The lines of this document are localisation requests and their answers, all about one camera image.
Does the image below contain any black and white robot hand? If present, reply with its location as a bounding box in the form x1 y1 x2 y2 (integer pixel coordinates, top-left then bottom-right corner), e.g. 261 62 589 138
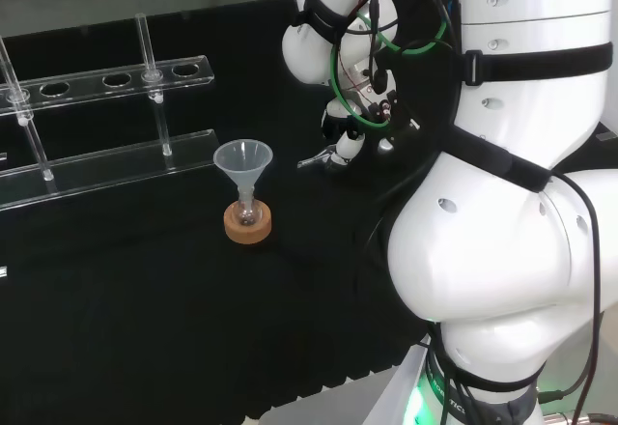
321 99 422 171

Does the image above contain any translucent plastic funnel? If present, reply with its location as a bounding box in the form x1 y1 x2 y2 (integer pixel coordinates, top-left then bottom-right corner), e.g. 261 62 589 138
212 138 275 205

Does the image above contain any clear acrylic funnel stand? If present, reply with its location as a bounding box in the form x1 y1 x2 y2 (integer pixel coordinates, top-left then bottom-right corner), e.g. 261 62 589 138
0 12 217 213

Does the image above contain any small round-bottom glass flask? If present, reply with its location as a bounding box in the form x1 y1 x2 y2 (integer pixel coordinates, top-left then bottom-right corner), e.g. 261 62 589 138
231 187 263 228

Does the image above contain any black cloth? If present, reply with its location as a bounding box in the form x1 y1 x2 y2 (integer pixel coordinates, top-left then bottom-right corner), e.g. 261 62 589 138
0 0 618 421

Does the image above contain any green cable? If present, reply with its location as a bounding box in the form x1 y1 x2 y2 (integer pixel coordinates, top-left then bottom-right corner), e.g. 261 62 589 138
328 8 451 130

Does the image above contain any cork ring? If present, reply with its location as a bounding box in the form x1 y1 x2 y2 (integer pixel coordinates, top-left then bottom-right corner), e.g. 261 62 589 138
222 200 273 246

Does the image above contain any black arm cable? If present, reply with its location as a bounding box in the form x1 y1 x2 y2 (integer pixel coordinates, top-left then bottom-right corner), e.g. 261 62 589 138
548 170 605 425

